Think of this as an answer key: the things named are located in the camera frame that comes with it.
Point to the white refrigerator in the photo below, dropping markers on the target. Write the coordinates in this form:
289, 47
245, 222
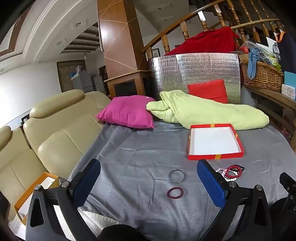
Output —
97, 84

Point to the grey refrigerator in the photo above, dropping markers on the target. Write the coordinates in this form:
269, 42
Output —
81, 81

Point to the silver metal bangle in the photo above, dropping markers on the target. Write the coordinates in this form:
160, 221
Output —
169, 175

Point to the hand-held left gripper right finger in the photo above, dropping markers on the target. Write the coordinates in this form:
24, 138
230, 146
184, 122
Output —
211, 185

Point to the red cardboard box tray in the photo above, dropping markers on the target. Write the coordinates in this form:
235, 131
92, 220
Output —
215, 141

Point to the wooden stair railing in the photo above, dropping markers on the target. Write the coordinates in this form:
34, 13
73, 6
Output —
185, 29

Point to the wooden cabinet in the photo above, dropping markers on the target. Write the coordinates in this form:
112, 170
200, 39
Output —
124, 76

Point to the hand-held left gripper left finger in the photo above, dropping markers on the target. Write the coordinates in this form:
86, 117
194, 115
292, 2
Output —
89, 180

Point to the dark red bangle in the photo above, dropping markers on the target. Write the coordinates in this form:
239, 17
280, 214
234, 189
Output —
168, 193

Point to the white cloth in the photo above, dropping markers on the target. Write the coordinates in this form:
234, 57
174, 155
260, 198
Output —
101, 219

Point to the teal box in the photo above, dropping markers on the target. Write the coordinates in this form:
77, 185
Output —
290, 78

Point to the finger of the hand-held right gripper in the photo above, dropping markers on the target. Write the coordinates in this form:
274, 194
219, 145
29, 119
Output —
289, 185

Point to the grey bed sheet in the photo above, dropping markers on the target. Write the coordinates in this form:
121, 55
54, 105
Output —
143, 150

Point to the white patterned box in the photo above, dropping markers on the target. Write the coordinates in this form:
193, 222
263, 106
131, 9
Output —
289, 91

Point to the blue cloth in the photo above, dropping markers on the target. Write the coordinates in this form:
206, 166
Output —
252, 62

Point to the wooden column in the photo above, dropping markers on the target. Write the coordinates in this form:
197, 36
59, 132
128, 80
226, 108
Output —
118, 46

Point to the red pillow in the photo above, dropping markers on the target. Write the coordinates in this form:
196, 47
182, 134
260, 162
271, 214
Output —
208, 89

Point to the light green blanket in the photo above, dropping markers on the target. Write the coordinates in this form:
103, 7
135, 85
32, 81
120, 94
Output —
208, 111

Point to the silver foil insulation panel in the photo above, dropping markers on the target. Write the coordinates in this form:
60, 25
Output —
196, 67

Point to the dark navy garment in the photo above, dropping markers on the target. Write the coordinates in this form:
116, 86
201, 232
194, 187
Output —
288, 53

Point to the beige leather sofa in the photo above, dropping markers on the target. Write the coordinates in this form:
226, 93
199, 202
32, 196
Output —
57, 129

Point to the red cloth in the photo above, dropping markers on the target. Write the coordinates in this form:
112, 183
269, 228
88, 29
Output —
208, 41

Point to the wicker basket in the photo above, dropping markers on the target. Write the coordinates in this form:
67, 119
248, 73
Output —
266, 76

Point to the orange cardboard box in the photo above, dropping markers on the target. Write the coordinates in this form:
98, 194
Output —
25, 199

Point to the magenta pillow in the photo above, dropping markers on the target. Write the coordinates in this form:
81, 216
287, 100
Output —
127, 111

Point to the wooden shelf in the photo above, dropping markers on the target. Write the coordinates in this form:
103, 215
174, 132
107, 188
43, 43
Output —
270, 95

